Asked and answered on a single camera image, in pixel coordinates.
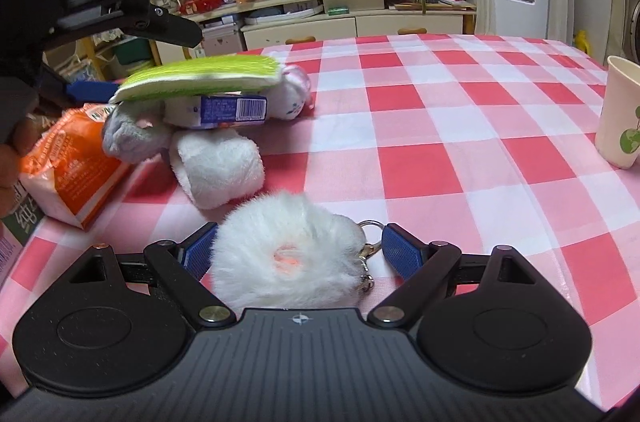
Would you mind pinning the white pink plush toy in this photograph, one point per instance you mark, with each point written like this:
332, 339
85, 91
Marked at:
291, 97

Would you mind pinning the washing machine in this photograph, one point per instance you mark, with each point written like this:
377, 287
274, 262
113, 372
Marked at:
634, 27

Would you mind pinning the red flat box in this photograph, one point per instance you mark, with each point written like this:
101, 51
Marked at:
201, 5

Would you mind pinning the pink storage box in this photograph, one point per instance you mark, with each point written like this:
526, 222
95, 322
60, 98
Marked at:
221, 41

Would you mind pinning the orange tissue pack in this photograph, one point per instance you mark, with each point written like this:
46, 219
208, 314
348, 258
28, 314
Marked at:
70, 172

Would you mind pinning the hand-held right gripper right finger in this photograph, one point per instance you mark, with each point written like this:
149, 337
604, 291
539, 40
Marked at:
400, 249

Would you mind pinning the yellow bottle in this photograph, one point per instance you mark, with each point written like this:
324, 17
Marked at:
583, 42

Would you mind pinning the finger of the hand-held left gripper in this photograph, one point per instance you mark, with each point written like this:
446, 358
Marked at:
92, 91
170, 30

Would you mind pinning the small purple white box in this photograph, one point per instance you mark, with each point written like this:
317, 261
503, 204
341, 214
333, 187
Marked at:
230, 110

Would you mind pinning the small green box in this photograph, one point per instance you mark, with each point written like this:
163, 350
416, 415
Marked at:
337, 10

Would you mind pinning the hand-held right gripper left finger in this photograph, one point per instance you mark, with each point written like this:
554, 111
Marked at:
200, 247

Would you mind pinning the cream television cabinet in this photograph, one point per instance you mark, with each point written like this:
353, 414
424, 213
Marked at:
380, 22

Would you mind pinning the dark green container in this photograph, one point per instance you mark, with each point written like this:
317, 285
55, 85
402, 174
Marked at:
131, 50

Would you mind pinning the white paper cup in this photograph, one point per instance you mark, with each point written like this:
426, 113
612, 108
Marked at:
617, 112

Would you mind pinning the red white checked tablecloth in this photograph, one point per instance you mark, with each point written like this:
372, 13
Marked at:
450, 127

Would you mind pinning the stack of books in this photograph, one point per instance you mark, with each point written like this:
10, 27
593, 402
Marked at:
435, 4

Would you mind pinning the green chenille pad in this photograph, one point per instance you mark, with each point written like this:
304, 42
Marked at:
200, 70

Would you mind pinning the grey white plush toy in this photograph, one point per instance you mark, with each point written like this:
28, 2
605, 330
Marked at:
215, 167

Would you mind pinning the printed cardboard box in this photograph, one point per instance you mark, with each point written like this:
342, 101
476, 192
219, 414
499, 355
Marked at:
15, 222

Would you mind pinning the grey round tray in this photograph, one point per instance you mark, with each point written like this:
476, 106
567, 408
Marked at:
282, 15

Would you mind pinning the person's left hand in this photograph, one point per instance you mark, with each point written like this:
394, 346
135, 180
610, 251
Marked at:
15, 147

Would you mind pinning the pale grey fuzzy sock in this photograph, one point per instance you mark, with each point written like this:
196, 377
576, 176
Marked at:
130, 137

